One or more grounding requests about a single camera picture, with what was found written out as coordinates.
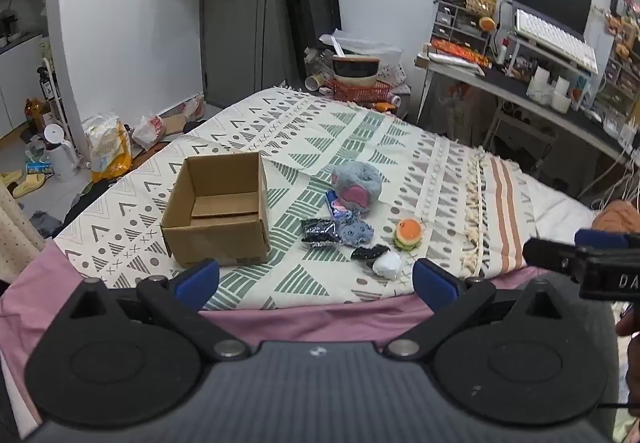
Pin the grey drawer organizer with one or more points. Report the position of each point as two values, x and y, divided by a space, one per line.
620 83
457 25

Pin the pink bed sheet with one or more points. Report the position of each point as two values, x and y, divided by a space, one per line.
30 295

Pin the yellow slippers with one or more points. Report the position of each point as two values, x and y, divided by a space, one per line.
22 183

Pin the black flat monitor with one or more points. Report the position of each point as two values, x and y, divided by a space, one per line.
312 8

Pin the blue snack packet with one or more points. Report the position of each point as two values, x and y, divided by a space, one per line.
334 205

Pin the person's right hand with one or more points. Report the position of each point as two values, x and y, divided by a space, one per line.
631 323

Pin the white cups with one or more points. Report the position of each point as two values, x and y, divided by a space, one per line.
550 90

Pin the white quilt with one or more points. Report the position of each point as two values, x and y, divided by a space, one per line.
555 208

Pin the white keyboard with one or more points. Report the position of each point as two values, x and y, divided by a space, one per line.
555 40

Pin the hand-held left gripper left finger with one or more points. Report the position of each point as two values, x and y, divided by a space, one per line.
198 281

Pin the grey fluffy plush toy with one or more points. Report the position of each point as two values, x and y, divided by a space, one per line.
357 180

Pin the paper cup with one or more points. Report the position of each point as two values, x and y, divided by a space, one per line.
314 83

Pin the small blue-grey plush toy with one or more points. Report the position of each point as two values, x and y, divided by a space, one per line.
356 229

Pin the grey door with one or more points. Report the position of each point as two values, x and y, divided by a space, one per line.
235 38

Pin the yellow feed bag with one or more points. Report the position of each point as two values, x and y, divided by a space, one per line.
107 148

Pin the orange ball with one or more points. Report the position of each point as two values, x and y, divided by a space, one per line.
487 24

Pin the white desk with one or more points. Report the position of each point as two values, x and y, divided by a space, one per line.
505 85

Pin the clear plastic bag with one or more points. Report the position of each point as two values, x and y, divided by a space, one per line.
372 48

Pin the red plastic basket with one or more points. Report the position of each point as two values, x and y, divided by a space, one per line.
357 92

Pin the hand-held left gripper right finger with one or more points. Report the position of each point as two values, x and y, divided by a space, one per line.
434 284

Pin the patterned white green blanket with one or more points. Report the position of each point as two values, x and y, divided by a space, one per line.
300 133

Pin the white red plastic bag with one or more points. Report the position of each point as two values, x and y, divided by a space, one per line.
194 108
149 132

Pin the brown cardboard box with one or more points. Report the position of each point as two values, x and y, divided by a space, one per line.
220 233

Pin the black silver foil packet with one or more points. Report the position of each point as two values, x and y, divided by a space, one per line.
320 232

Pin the orange snack packet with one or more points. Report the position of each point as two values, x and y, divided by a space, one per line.
460 54

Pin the orange-brown cloth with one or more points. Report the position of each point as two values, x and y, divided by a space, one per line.
617 217

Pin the white kettle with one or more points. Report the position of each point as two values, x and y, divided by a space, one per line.
59 153

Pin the dark clothes pile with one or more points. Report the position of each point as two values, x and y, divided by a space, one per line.
60 213

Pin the burger plush toy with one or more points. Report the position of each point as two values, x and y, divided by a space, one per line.
409 234

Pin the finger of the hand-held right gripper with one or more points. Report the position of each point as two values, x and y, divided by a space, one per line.
600 239
552 255

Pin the brown bottle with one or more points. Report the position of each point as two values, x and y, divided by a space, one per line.
36 115

